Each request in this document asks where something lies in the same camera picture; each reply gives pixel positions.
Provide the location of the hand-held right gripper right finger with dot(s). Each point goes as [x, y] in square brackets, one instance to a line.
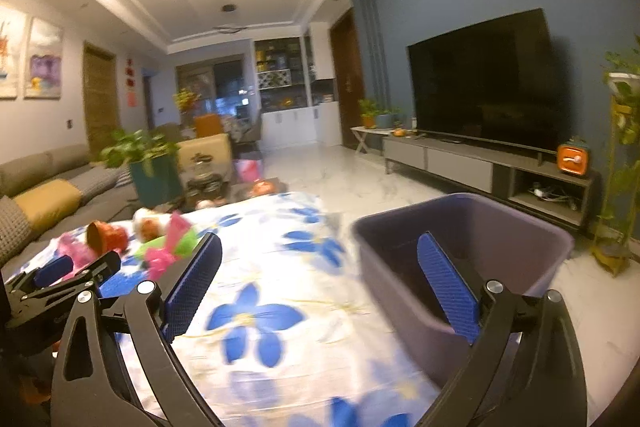
[450, 292]

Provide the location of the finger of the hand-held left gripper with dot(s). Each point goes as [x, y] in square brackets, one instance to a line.
[55, 268]
[102, 264]

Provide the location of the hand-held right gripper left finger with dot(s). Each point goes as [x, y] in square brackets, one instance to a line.
[192, 282]

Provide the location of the purple grey plastic bin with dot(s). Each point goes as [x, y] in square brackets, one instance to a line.
[500, 227]

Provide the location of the pink plastic bag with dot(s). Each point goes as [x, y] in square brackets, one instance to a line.
[67, 249]

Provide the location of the green plastic wrapper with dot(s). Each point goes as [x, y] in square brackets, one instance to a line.
[185, 244]

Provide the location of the houndstooth cushion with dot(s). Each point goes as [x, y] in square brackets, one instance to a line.
[12, 227]

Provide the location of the white snack cup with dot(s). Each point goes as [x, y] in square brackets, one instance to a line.
[150, 224]

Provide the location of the yellow cushion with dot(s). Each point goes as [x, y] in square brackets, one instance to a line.
[47, 204]

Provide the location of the grey patterned cushion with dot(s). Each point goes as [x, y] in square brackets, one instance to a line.
[95, 182]

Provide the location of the blue floral tablecloth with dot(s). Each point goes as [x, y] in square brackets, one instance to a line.
[280, 257]

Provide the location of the potted plant teal planter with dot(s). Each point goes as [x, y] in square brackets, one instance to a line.
[150, 182]

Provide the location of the dark coffee table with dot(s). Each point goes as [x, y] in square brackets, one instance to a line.
[235, 194]

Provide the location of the glass jars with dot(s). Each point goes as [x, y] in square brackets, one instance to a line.
[205, 182]

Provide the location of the grey sofa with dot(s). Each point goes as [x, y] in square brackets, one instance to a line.
[60, 162]

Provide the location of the pink gift bag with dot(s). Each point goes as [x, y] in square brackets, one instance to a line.
[248, 172]

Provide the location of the grey tv stand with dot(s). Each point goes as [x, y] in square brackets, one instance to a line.
[450, 162]

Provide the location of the orange chair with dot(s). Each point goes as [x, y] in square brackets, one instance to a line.
[207, 126]

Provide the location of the light wooden door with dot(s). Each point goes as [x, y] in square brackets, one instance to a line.
[100, 102]

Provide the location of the orange clock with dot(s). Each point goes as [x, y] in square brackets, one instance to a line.
[571, 159]

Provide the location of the white folding table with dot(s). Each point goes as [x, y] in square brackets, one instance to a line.
[367, 131]

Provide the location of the plant in grey pot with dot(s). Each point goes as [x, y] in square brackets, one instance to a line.
[387, 121]

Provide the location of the yellow flowers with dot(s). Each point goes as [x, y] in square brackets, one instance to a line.
[186, 99]

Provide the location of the white display cabinet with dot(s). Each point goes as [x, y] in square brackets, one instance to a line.
[295, 122]

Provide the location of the plant in orange pot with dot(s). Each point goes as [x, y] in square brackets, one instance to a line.
[368, 119]

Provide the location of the glass sliding door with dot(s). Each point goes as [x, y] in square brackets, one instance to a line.
[220, 82]

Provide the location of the purple painting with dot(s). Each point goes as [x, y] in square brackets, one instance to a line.
[45, 57]

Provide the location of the black television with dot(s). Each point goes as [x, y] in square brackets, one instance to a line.
[485, 82]

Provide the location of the sailboat painting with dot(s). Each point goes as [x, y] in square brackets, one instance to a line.
[10, 52]

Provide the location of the tall plant on gold stand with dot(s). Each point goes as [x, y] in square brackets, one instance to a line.
[617, 132]

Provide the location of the dark wooden door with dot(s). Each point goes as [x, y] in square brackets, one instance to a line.
[347, 82]

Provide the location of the round ceiling spotlight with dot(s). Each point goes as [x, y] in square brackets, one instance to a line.
[228, 7]

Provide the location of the red wall decorations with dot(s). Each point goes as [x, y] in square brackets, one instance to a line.
[131, 82]

